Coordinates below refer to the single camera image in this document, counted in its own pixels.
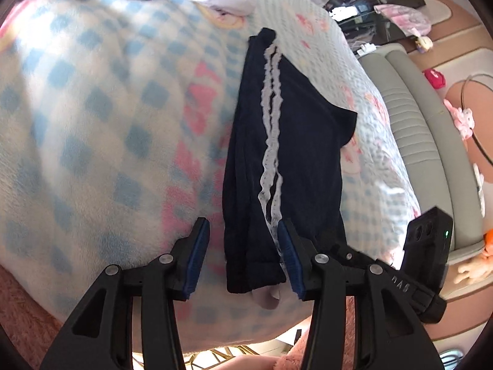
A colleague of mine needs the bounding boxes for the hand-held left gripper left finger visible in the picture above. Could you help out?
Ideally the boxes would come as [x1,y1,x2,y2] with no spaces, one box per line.
[39,217,211,370]

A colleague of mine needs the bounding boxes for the pink printed garment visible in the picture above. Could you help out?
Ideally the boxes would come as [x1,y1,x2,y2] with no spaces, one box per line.
[373,3,432,38]

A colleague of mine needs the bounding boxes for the pink and white plush toy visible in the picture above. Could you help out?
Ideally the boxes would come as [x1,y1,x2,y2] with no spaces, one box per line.
[443,98,477,140]

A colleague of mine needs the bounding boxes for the grey padded headboard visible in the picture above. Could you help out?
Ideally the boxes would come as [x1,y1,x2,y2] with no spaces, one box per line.
[356,42,493,301]

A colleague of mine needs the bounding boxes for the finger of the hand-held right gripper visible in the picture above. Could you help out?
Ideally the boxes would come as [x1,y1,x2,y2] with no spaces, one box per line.
[314,229,393,274]

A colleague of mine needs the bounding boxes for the navy pants with white stripes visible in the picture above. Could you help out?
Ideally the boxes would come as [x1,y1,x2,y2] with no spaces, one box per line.
[221,27,359,311]

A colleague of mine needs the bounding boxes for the red plush toy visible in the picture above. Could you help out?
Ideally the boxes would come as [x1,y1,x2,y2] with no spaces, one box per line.
[422,68,446,89]

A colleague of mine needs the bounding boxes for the person's bare leg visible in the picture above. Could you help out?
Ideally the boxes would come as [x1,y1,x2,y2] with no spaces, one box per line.
[215,355,280,370]

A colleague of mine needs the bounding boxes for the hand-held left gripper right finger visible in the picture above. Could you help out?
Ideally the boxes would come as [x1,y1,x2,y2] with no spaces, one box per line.
[277,218,445,370]

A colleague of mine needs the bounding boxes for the checkered cartoon printed blanket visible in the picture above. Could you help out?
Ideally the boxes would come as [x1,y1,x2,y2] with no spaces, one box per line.
[0,0,422,355]

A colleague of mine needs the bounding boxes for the pink fluffy pajamas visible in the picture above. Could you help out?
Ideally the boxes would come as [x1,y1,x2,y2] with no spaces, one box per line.
[0,264,357,370]

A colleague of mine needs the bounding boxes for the black hoop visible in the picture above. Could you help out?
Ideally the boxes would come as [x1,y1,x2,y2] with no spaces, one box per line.
[460,72,493,171]

